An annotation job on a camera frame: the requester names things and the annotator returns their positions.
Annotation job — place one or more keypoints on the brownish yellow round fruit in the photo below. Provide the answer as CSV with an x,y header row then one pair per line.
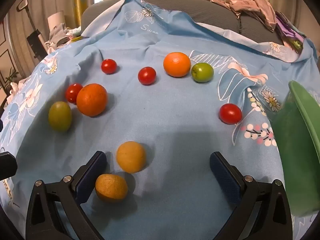
x,y
111,187

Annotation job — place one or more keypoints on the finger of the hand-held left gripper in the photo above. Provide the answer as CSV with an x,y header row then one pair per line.
x,y
7,166

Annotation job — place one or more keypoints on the green plastic bowl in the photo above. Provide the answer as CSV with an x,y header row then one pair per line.
x,y
300,142

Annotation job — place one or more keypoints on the purple cloth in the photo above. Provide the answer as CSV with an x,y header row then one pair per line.
x,y
287,30

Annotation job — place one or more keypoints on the grey white clothes pile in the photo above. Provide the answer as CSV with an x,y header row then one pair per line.
x,y
58,37

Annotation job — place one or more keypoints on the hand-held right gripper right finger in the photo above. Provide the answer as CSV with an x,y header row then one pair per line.
x,y
226,180

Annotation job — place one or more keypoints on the red cherry tomato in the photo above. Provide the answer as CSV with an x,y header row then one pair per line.
x,y
230,114
72,92
147,75
109,66

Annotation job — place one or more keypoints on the green houseplant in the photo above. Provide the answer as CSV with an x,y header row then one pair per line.
x,y
11,78

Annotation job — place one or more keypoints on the yellow patterned curtain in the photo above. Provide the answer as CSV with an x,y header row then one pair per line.
x,y
83,2

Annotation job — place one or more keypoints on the pink clothes pile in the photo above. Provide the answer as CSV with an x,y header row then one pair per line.
x,y
250,5

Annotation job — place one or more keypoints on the light orange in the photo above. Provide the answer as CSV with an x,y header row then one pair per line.
x,y
177,64

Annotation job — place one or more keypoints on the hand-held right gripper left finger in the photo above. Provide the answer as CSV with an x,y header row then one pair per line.
x,y
87,180

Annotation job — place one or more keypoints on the black upright vacuum cleaner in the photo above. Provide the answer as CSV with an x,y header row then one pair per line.
x,y
33,40

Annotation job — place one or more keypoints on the bright green round fruit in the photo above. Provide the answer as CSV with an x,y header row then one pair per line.
x,y
202,72

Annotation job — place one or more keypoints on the blue floral blanket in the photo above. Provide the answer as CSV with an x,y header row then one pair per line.
x,y
162,120

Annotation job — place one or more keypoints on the small green item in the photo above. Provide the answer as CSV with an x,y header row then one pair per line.
x,y
296,44

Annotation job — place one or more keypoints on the olive green round fruit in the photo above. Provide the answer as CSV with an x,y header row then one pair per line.
x,y
60,116

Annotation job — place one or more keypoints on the dark orange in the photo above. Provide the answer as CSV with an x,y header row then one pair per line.
x,y
92,100

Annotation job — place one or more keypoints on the grey sofa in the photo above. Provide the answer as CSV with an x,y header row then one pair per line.
x,y
200,12

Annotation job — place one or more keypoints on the white paper roll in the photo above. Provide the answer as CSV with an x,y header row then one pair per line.
x,y
56,20

